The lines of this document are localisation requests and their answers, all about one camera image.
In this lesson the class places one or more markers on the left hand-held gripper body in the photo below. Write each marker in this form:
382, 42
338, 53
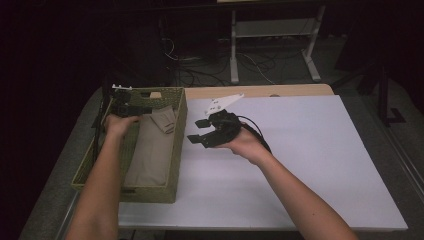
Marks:
120, 101

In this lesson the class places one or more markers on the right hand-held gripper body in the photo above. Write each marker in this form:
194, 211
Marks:
225, 128

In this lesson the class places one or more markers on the green woven basket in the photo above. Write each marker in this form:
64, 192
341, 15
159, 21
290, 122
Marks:
173, 140

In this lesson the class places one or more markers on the beige pants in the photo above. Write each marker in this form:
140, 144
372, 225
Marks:
151, 153

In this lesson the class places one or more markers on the person's left hand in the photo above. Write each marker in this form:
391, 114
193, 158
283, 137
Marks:
116, 126

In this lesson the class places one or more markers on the person's right hand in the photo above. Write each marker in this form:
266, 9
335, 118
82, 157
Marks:
250, 146

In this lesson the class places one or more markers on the light wooden table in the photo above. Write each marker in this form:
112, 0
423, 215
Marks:
260, 90

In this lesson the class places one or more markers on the white table board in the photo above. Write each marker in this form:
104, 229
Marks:
306, 150

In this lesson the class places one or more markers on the white metal stand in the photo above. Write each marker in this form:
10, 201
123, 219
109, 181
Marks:
273, 28

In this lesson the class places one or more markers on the dark metal stand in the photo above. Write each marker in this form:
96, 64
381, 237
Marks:
383, 96

